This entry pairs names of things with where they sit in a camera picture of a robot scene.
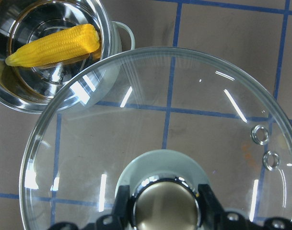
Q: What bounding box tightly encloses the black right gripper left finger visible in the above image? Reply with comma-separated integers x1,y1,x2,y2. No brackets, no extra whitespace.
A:
47,184,131,230

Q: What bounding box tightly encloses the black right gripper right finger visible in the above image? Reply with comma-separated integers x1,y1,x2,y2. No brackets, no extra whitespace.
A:
198,184,292,230

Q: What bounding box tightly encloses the glass pot lid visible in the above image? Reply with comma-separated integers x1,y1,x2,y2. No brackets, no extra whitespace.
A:
20,47,292,230

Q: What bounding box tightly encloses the yellow corn cob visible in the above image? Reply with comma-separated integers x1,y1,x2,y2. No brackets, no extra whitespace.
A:
5,23,101,68

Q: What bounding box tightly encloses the pale green cooking pot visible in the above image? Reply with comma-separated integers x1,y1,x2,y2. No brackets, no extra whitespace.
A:
0,0,135,114

